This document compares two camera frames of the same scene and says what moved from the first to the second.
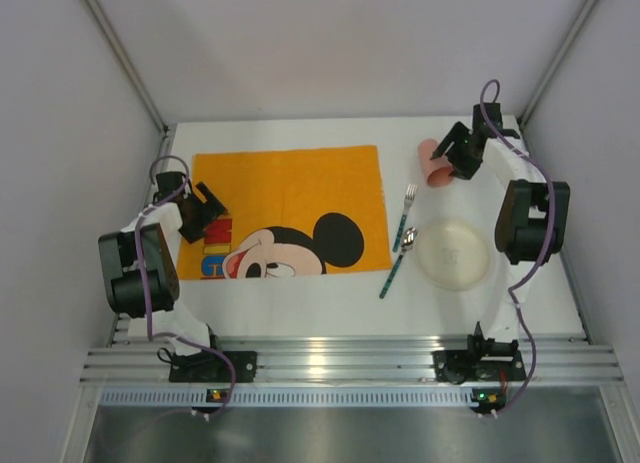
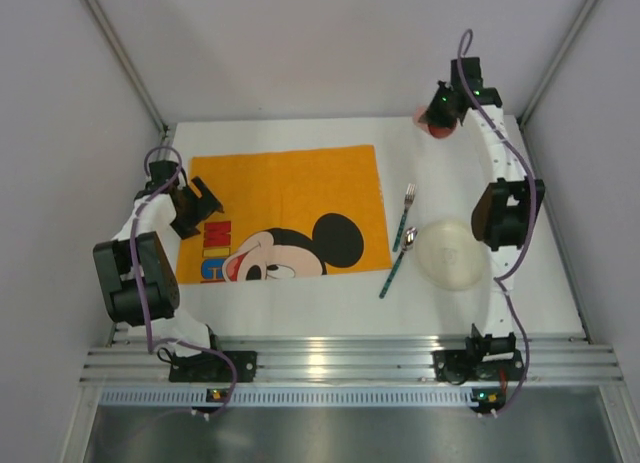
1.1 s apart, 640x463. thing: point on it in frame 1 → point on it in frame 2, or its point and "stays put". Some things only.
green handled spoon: x=407 y=243 stays put
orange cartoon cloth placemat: x=298 y=211 stays put
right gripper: x=461 y=146 → x=441 y=112
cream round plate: x=454 y=254 stays put
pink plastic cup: x=438 y=171 → x=434 y=131
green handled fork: x=411 y=191 stays put
